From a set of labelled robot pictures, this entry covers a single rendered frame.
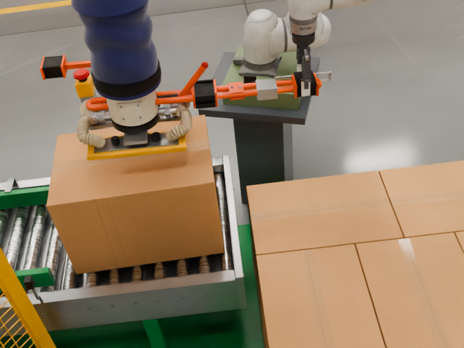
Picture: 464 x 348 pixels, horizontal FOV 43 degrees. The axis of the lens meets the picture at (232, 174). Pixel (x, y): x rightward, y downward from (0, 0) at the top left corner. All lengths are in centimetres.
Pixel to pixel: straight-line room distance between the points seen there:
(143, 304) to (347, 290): 78
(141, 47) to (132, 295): 95
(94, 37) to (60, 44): 324
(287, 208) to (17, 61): 305
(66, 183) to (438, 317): 142
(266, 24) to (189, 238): 100
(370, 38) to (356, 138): 118
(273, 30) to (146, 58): 92
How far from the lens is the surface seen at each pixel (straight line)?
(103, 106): 205
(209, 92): 202
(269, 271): 232
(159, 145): 202
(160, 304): 234
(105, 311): 238
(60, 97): 443
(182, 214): 219
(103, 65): 188
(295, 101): 267
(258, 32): 265
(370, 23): 487
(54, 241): 261
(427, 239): 246
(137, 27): 184
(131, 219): 220
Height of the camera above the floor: 239
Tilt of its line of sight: 43 degrees down
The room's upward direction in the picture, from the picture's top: 7 degrees counter-clockwise
